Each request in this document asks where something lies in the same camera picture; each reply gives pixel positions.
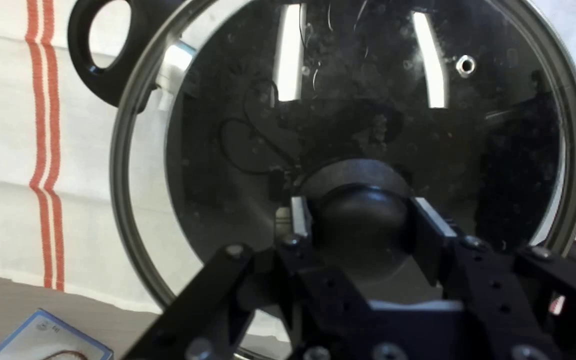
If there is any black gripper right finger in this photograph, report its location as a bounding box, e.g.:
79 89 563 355
412 196 576 360

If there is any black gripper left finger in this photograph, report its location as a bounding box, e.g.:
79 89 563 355
122 195 373 360

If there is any glass lid with black knob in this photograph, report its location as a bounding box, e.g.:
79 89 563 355
109 0 576 317

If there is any black cooking pot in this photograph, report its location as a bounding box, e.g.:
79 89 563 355
67 0 576 273

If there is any blue and white carton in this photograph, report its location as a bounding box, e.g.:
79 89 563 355
0 307 116 360

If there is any white towel with red stripes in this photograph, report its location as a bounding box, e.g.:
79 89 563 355
0 0 576 346

